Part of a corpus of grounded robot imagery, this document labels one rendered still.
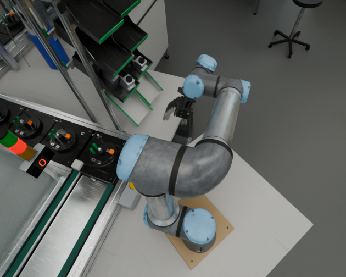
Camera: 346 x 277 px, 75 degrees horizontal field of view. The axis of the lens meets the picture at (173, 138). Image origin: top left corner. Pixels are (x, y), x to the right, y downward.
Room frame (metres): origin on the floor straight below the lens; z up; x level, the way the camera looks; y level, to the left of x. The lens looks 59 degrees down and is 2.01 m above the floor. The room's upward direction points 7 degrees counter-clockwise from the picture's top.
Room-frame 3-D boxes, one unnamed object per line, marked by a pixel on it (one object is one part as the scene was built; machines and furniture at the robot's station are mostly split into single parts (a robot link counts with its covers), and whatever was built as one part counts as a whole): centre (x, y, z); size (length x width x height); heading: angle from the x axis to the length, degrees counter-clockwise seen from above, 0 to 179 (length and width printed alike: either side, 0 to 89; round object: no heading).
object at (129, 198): (0.38, 0.22, 0.93); 0.21 x 0.07 x 0.06; 152
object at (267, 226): (0.18, -0.03, 0.84); 0.90 x 0.70 x 0.03; 122
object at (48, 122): (0.80, 0.81, 1.01); 0.24 x 0.24 x 0.13; 62
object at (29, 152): (0.45, 0.56, 1.29); 0.05 x 0.05 x 0.05
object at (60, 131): (0.68, 0.59, 1.01); 0.24 x 0.24 x 0.13; 62
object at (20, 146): (0.45, 0.56, 1.34); 0.05 x 0.05 x 0.05
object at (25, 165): (0.45, 0.56, 1.29); 0.12 x 0.05 x 0.25; 152
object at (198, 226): (0.14, -0.05, 1.11); 0.13 x 0.12 x 0.14; 65
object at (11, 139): (0.45, 0.56, 1.39); 0.05 x 0.05 x 0.05
